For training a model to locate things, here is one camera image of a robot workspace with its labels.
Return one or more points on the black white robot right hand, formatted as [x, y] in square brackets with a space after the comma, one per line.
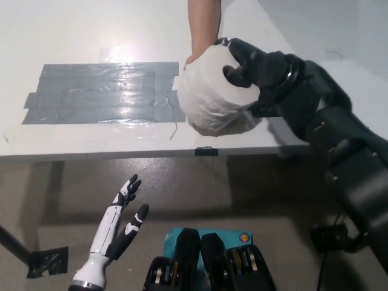
[266, 72]

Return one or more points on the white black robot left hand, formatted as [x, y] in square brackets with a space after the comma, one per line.
[112, 233]

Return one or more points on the person's bare hand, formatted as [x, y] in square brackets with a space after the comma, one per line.
[191, 59]

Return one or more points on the white toilet paper roll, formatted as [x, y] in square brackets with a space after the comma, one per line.
[209, 94]

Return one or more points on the black teal robot torso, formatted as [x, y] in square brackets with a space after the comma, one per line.
[212, 266]

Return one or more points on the clear tape strip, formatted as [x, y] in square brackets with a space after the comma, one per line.
[138, 129]

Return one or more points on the black metal table leg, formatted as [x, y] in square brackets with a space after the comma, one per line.
[13, 244]

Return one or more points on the grey duct tape patch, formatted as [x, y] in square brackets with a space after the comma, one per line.
[103, 94]

